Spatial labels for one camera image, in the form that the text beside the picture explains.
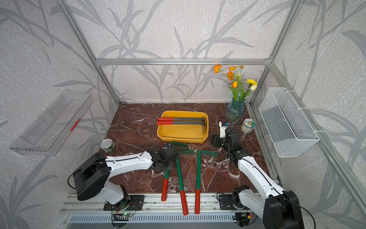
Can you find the blue glass vase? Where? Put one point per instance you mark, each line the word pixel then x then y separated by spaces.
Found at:
pixel 234 111

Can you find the green hoe red grip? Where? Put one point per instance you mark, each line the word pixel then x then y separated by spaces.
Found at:
pixel 167 171
pixel 198 178
pixel 182 188

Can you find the yellow plastic storage box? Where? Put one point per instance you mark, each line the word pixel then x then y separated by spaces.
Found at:
pixel 175 133

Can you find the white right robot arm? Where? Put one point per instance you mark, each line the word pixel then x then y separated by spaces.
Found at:
pixel 277 208

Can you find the clear acrylic wall shelf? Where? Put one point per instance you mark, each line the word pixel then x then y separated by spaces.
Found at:
pixel 47 135

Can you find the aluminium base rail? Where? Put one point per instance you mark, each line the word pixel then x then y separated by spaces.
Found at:
pixel 150 209

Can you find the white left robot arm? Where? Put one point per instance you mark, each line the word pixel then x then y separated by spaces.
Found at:
pixel 92 178

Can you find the artificial flower bouquet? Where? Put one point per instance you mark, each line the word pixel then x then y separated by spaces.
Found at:
pixel 240 88

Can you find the circuit board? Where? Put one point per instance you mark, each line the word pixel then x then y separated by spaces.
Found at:
pixel 242 220
pixel 122 216

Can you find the small labelled glass jar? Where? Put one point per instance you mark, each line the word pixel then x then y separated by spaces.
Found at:
pixel 247 126

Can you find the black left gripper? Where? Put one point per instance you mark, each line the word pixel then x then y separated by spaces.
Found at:
pixel 171 165

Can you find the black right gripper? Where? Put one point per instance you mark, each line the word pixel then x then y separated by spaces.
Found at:
pixel 215 138

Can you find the white wire mesh basket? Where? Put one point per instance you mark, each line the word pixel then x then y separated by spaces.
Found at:
pixel 288 127

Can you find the grey hoe red grip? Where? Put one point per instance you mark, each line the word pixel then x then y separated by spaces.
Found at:
pixel 190 127
pixel 182 121

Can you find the tin can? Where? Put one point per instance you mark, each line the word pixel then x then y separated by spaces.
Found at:
pixel 108 145

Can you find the right circuit board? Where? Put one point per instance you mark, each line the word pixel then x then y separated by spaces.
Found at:
pixel 242 220

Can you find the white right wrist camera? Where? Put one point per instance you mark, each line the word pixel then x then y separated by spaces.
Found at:
pixel 223 126

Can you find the left circuit board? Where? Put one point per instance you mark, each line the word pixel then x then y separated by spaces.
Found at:
pixel 122 216

